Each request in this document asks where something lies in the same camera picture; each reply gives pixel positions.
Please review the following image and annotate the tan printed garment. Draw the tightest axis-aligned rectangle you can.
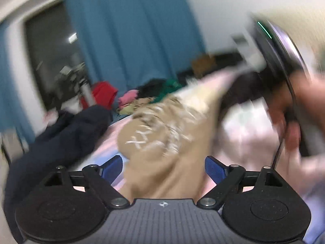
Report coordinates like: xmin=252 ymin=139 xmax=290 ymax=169
xmin=117 ymin=83 xmax=228 ymax=202

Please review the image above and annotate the metal clothes rack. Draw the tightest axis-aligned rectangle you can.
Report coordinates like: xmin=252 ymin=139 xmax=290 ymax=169
xmin=58 ymin=62 xmax=96 ymax=106

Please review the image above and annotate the person's right hand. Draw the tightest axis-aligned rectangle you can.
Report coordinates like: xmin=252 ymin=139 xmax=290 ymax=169
xmin=267 ymin=72 xmax=324 ymax=156

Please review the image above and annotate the pastel rainbow bed sheet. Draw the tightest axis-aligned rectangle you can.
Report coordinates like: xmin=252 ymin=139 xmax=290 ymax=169
xmin=65 ymin=70 xmax=325 ymax=244

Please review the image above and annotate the dark navy garment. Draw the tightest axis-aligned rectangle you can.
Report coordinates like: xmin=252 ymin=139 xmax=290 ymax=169
xmin=3 ymin=105 xmax=112 ymax=243

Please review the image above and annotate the black armchair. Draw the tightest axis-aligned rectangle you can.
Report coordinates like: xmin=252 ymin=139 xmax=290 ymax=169
xmin=177 ymin=51 xmax=244 ymax=85

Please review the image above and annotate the brown paper bag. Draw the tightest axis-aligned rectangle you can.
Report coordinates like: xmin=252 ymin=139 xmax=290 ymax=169
xmin=191 ymin=54 xmax=215 ymax=78

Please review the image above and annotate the red garment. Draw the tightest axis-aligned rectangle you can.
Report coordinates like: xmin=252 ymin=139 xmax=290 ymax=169
xmin=79 ymin=79 xmax=118 ymax=110

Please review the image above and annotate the pink garment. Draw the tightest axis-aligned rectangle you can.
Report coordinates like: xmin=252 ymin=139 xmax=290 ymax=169
xmin=118 ymin=89 xmax=138 ymax=109

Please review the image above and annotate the black garment pile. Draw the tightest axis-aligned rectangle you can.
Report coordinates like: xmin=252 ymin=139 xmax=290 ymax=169
xmin=137 ymin=79 xmax=166 ymax=98

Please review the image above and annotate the blue curtain left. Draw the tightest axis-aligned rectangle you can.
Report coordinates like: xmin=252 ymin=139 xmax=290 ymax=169
xmin=1 ymin=23 xmax=35 ymax=144

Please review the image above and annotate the blue curtain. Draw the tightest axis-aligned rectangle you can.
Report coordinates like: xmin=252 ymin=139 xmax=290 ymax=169
xmin=65 ymin=0 xmax=205 ymax=95
xmin=1 ymin=23 xmax=35 ymax=144

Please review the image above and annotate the green garment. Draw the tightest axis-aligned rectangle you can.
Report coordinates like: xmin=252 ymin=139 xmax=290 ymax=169
xmin=151 ymin=79 xmax=183 ymax=103

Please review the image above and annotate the dark window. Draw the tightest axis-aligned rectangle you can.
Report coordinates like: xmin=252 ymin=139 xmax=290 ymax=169
xmin=24 ymin=2 xmax=85 ymax=111

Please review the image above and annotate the blue curtain centre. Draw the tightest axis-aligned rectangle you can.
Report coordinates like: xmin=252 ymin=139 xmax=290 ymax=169
xmin=65 ymin=0 xmax=205 ymax=95

